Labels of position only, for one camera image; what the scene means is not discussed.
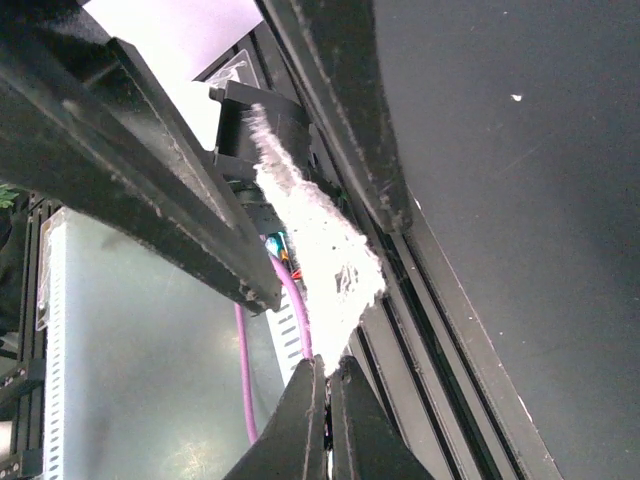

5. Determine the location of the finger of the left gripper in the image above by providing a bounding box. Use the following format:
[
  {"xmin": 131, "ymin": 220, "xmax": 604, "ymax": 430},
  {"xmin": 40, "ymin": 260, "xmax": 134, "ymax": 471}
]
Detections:
[
  {"xmin": 1, "ymin": 37, "xmax": 281, "ymax": 313},
  {"xmin": 267, "ymin": 1, "xmax": 412, "ymax": 233}
]

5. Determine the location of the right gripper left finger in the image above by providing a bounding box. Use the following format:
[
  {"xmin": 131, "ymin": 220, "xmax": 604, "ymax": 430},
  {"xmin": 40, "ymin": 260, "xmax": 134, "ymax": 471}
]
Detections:
[{"xmin": 225, "ymin": 356, "xmax": 328, "ymax": 480}]

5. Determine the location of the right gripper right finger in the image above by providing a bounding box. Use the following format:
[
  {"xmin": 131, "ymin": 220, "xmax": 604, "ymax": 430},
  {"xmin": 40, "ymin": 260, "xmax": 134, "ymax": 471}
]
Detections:
[{"xmin": 330, "ymin": 356, "xmax": 432, "ymax": 480}]

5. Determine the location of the silver glitter ornament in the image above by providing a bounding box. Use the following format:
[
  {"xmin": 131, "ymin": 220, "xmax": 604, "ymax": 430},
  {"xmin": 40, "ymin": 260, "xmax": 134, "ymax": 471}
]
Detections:
[{"xmin": 246, "ymin": 103, "xmax": 386, "ymax": 376}]

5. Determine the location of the small green christmas tree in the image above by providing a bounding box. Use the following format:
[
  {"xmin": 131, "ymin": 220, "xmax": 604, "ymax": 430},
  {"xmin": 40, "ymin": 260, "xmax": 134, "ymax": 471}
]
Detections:
[{"xmin": 0, "ymin": 184, "xmax": 19, "ymax": 209}]

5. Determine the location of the white slotted cable duct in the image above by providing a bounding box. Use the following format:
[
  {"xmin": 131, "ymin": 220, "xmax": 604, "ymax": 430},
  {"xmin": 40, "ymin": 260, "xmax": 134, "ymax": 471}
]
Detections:
[{"xmin": 36, "ymin": 208, "xmax": 68, "ymax": 479}]

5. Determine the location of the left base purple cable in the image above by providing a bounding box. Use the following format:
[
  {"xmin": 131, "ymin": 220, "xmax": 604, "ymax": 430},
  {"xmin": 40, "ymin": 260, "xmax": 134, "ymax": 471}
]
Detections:
[{"xmin": 234, "ymin": 249, "xmax": 314, "ymax": 446}]

